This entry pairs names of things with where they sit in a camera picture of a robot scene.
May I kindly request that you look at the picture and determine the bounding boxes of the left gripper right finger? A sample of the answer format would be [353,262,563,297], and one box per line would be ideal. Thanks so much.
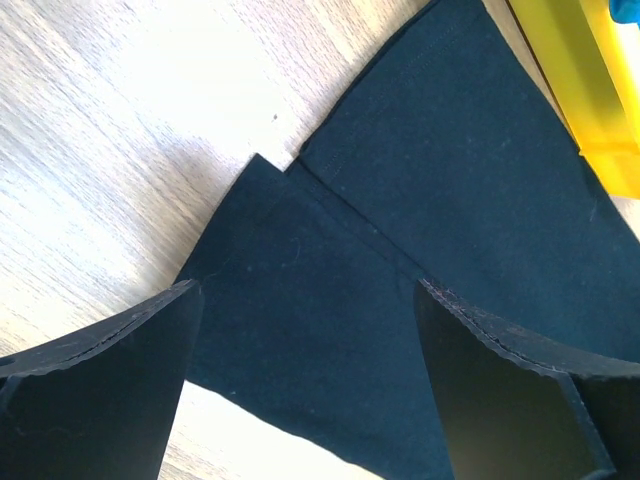
[414,280,639,479]

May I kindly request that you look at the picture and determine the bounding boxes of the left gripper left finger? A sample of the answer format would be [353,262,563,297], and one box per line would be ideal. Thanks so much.
[1,280,204,479]

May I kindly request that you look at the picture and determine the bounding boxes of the black t-shirt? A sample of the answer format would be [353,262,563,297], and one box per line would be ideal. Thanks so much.
[180,1,639,479]

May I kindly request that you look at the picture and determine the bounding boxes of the yellow plastic bin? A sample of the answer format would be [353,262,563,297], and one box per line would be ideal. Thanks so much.
[510,1,639,198]

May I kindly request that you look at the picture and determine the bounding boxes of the teal t-shirt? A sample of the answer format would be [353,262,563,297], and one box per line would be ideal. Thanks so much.
[609,0,640,24]

